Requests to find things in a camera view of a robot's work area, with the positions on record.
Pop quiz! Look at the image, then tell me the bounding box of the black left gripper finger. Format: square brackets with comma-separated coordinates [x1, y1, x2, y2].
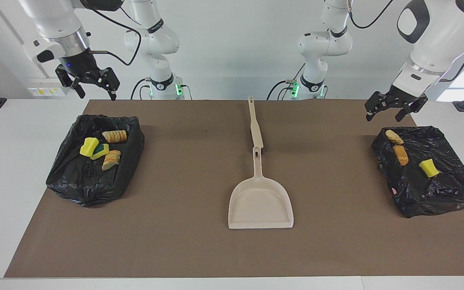
[365, 91, 388, 122]
[395, 103, 423, 123]

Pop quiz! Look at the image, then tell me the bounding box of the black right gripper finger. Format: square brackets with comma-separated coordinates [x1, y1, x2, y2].
[101, 67, 121, 102]
[55, 64, 86, 99]

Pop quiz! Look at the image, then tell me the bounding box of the small orange striped croissant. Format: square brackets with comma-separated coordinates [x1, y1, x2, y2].
[385, 129, 404, 146]

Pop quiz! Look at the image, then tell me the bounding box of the brown bread roll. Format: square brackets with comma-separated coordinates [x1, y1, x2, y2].
[393, 145, 410, 167]

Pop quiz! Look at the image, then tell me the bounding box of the pale ridged croissant piece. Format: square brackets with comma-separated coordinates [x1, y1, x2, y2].
[102, 129, 128, 144]

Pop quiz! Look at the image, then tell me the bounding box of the yellow sponge with green backing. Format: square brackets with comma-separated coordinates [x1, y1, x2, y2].
[91, 143, 110, 161]
[418, 158, 440, 178]

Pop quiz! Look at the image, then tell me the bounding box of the notched yellow sponge piece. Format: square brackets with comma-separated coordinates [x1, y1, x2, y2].
[79, 137, 100, 158]

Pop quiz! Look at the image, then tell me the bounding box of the orange striped bread chunk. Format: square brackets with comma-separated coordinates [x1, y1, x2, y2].
[101, 149, 122, 171]

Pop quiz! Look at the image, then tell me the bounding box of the beige brush with black bristles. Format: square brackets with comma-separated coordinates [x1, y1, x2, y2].
[247, 95, 265, 151]

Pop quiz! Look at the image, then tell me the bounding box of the beige plastic dustpan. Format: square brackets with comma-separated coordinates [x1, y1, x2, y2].
[228, 146, 294, 230]

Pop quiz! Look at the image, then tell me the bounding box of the black bag over pink bin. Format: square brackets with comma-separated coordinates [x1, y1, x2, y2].
[371, 126, 464, 218]

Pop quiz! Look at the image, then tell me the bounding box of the black bag lined bin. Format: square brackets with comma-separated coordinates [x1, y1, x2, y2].
[46, 114, 145, 208]

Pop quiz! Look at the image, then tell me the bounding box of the brown table mat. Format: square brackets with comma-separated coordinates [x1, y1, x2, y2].
[4, 99, 464, 278]

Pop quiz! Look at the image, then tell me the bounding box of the black right base cable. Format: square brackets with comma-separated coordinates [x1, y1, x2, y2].
[130, 78, 152, 100]

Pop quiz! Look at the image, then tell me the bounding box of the black base cable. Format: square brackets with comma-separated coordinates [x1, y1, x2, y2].
[130, 78, 152, 100]
[267, 79, 297, 100]

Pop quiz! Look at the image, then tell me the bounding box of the white wall socket box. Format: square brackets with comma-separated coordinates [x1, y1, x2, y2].
[27, 78, 70, 97]

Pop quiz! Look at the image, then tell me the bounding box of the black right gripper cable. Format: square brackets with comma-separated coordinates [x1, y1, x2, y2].
[80, 0, 142, 66]

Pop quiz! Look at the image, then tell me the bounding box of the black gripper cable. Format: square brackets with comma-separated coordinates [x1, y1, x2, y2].
[347, 0, 394, 29]
[80, 0, 142, 66]

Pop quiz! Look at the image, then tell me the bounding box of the white wall conduit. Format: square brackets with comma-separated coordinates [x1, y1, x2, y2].
[0, 0, 51, 79]

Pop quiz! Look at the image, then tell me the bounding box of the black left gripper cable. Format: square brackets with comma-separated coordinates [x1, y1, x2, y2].
[347, 0, 394, 29]

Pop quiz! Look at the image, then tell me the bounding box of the black left base cable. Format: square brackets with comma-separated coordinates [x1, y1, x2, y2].
[267, 79, 297, 100]

